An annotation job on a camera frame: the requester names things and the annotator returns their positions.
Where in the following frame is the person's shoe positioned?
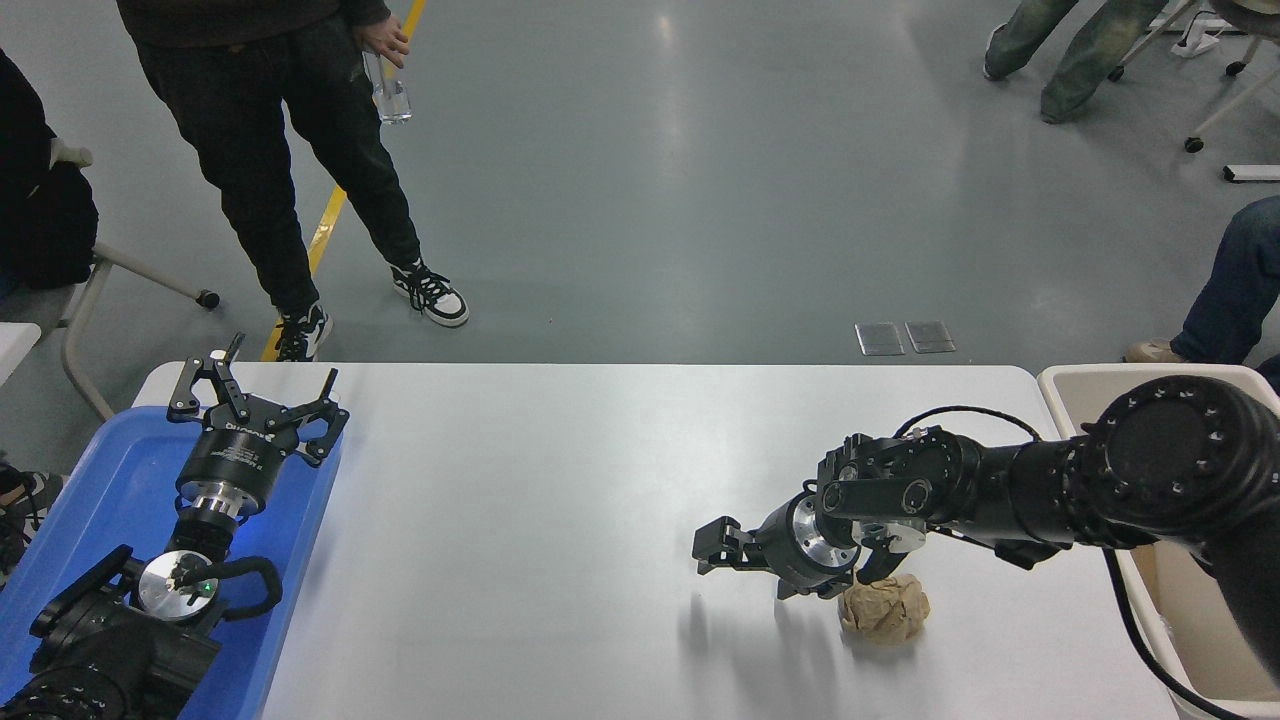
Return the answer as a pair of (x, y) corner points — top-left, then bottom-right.
(0, 462), (69, 591)

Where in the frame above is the tan paper ball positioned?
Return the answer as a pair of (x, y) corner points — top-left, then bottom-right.
(838, 573), (931, 644)

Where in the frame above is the seated person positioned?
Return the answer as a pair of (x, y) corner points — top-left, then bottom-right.
(0, 50), (100, 292)

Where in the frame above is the standing person's left hand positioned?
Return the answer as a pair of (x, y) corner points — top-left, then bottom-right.
(351, 14), (412, 70)

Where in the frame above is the large pale plastic bin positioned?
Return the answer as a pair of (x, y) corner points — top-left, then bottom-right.
(1037, 363), (1280, 720)

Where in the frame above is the person in faded trousers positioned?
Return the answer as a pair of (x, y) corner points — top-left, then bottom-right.
(983, 0), (1171, 125)

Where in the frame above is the standing person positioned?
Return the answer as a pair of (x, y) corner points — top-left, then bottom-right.
(117, 0), (469, 363)

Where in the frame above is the grey metal frame chair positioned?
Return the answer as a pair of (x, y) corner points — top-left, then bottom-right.
(0, 240), (221, 423)

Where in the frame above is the clear plastic bottle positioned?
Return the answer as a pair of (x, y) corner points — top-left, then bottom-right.
(362, 50), (413, 126)

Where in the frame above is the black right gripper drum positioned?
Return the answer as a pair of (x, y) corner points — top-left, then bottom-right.
(751, 496), (817, 600)

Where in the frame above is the blue plastic tray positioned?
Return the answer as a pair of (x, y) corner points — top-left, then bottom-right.
(0, 405), (344, 720)

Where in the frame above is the white side table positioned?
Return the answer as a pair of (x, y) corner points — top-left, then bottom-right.
(0, 322), (43, 389)

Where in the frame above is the person in blue jeans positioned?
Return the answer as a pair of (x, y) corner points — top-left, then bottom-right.
(1124, 195), (1280, 393)

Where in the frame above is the white wheeled chair base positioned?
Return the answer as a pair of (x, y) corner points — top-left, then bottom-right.
(1108, 0), (1280, 154)

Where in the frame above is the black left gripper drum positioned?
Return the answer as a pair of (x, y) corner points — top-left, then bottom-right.
(176, 396), (305, 514)

